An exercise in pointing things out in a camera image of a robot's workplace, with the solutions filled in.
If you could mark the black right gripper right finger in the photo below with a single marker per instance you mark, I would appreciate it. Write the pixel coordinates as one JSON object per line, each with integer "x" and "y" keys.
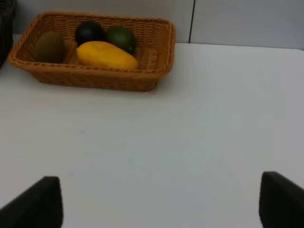
{"x": 281, "y": 202}

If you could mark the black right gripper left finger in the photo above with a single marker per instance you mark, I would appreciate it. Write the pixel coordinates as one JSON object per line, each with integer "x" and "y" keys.
{"x": 40, "y": 206}

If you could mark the brown kiwi fruit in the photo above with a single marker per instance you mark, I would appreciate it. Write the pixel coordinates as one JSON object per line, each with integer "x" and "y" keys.
{"x": 50, "y": 48}

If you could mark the yellow mango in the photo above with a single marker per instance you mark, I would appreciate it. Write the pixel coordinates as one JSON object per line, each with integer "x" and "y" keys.
{"x": 105, "y": 55}

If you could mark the dark green mangosteen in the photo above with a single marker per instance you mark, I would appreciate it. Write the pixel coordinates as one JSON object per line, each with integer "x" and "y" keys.
{"x": 89, "y": 31}

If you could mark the green lime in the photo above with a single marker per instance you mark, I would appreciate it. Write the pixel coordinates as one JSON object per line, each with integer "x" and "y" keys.
{"x": 122, "y": 38}

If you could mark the dark brown wicker basket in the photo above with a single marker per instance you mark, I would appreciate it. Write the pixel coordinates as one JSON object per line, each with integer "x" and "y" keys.
{"x": 7, "y": 14}

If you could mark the orange wicker basket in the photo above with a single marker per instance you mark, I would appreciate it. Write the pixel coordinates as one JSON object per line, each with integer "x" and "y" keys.
{"x": 155, "y": 52}

